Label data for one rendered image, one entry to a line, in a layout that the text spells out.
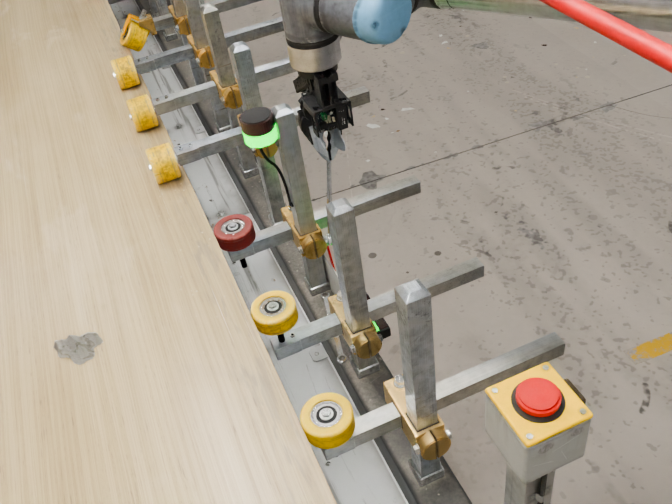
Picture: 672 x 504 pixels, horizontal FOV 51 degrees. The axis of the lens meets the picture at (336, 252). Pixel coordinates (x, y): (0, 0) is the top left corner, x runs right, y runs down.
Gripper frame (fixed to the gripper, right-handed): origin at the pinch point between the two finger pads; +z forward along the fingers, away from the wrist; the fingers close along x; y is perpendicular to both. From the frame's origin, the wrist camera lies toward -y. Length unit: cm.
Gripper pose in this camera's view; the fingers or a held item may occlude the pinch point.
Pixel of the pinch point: (327, 152)
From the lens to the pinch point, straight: 137.3
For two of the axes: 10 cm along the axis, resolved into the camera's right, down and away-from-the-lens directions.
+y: 3.8, 5.8, -7.2
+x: 9.2, -3.5, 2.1
